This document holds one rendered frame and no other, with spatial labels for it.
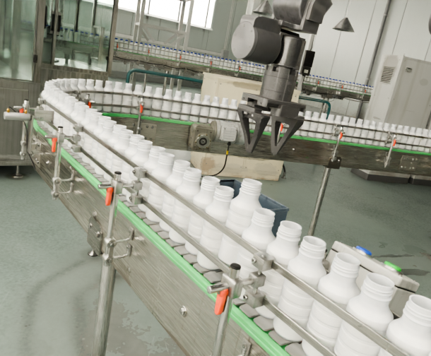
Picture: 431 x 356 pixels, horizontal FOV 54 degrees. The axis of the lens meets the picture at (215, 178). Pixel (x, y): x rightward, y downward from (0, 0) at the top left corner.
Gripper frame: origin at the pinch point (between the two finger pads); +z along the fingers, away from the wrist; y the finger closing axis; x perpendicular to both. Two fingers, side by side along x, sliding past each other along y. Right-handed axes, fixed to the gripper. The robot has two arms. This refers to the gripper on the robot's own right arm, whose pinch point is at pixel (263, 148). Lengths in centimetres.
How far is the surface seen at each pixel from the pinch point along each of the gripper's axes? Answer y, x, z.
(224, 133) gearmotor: -100, -136, 25
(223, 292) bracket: 13.4, 12.8, 19.6
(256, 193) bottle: 0.8, 1.9, 8.0
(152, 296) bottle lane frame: 6.1, -17.4, 40.4
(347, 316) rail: 5.0, 28.2, 15.4
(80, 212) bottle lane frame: 6, -66, 40
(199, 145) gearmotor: -90, -143, 35
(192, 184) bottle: 2.5, -15.6, 12.6
